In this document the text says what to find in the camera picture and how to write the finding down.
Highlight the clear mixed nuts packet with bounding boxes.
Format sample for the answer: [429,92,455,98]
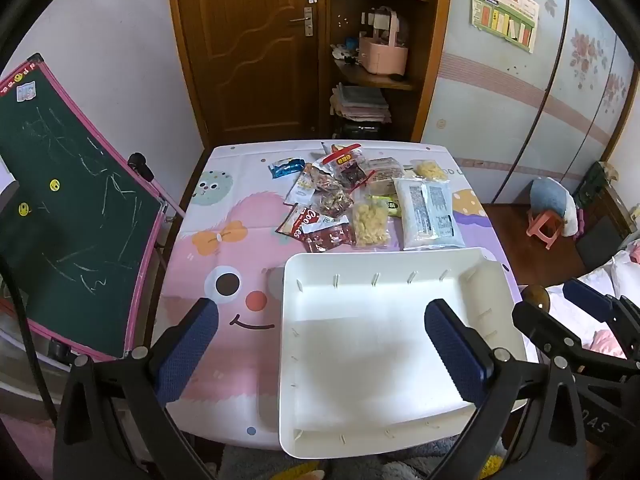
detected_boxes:
[310,185,353,218]

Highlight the white and pink bedding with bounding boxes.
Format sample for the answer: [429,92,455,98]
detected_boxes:
[545,245,640,358]

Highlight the wooden corner shelf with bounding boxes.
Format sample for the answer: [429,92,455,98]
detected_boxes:
[325,0,453,143]

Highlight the brown bread packet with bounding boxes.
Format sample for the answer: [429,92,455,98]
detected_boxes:
[362,156,403,196]

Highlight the yellow green snack packet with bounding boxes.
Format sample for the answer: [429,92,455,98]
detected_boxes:
[367,194,403,218]

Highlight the red cookie packet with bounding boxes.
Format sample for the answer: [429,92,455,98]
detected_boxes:
[275,203,326,240]

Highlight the green chalkboard with pink frame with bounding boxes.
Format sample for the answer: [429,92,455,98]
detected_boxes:
[0,53,186,363]

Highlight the clear packet with red label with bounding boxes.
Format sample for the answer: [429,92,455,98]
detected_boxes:
[321,143,376,193]

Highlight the clear bag of yellow puffs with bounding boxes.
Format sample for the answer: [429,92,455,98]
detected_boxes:
[351,195,391,250]

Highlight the black bin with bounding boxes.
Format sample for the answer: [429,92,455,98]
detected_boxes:
[335,120,396,141]

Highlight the pink plastic stool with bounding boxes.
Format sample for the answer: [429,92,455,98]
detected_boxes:
[526,210,563,251]

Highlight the wall poster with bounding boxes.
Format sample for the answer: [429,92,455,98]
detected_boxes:
[469,0,541,54]

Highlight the white plastic tray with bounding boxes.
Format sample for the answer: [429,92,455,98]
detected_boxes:
[277,246,528,459]

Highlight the large white bag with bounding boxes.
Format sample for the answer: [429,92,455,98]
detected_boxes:
[392,176,466,252]

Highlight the pink storage basket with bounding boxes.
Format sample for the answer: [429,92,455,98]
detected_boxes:
[359,7,412,78]

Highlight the metal door handle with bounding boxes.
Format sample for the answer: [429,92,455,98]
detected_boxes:
[290,7,315,37]

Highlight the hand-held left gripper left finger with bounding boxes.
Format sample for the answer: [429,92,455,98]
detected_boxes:
[52,297,221,480]

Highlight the dark red snack packet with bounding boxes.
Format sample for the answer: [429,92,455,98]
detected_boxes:
[301,215,353,254]

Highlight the flower printed wardrobe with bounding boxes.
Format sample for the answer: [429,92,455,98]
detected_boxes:
[420,0,640,206]

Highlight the blue snack packet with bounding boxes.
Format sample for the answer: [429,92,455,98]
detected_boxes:
[267,158,306,180]

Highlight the black cable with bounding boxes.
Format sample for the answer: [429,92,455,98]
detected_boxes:
[0,255,51,411]

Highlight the black chalkboard knob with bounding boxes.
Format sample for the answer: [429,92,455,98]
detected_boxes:
[127,152,155,182]

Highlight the dark wooden cabinet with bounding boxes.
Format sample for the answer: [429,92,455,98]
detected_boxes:
[575,160,640,271]

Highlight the small bag of yellow snacks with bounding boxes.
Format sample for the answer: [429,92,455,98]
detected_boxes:
[410,158,447,182]

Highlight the cartoon printed tablecloth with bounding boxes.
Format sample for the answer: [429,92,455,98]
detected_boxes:
[159,141,541,453]

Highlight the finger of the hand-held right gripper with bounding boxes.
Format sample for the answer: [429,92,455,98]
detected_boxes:
[562,278,640,358]
[511,284,640,377]

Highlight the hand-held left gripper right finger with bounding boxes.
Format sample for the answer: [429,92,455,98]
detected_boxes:
[424,298,588,480]

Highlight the wooden door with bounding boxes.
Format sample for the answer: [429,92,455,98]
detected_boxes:
[172,0,331,146]

